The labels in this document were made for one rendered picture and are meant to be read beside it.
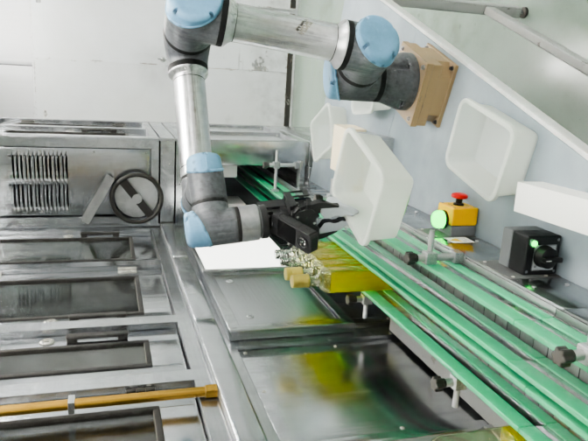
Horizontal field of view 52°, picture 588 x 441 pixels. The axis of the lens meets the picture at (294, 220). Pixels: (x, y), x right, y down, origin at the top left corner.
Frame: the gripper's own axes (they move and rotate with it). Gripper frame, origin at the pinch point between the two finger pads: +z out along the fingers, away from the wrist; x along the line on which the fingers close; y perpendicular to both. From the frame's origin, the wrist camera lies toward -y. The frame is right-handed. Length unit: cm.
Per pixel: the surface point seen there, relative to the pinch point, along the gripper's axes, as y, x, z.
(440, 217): 7.0, 8.5, 25.1
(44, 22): 409, 66, -103
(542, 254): -23.4, -1.8, 29.9
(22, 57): 444, 103, -130
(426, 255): -9.7, 5.8, 13.2
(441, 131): 32.1, -1.3, 36.1
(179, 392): -15, 28, -40
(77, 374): 2, 35, -62
